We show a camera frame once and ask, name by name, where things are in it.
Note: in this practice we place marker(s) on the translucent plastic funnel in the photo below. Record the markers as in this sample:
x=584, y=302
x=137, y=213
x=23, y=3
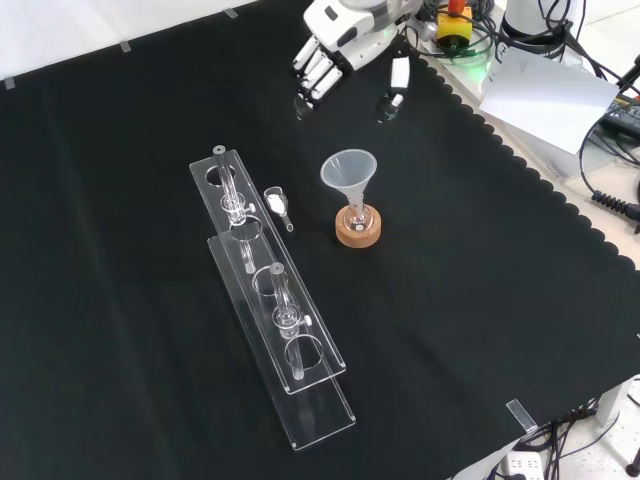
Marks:
x=350, y=175

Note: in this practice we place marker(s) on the pale board sheet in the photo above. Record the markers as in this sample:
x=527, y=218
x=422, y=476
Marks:
x=545, y=95

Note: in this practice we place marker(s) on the black cloth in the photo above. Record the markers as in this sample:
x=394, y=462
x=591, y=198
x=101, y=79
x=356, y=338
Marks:
x=450, y=300

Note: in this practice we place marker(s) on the grey tape piece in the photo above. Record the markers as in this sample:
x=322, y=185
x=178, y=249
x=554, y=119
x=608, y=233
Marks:
x=231, y=13
x=9, y=83
x=126, y=47

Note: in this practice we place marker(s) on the white table leg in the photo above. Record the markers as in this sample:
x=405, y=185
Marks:
x=617, y=400

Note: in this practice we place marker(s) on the clear tape strip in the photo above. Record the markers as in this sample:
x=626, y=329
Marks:
x=521, y=416

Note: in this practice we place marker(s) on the clear acrylic funnel stand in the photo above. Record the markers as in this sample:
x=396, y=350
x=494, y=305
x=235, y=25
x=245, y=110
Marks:
x=280, y=300

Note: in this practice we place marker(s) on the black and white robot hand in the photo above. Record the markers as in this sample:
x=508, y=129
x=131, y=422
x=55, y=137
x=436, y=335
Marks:
x=345, y=30

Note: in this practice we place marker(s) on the clear glass weighing funnel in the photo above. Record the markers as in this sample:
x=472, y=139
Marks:
x=276, y=202

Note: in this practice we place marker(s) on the small round-bottom glass flask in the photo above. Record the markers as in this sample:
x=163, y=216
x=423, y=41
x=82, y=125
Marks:
x=358, y=220

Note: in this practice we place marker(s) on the black power adapter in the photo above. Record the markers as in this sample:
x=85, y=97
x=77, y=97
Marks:
x=624, y=112

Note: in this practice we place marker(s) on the yellow stop button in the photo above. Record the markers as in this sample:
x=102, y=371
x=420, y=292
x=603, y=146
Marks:
x=454, y=25

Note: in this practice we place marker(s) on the white power strip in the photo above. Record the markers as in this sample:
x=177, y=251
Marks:
x=522, y=464

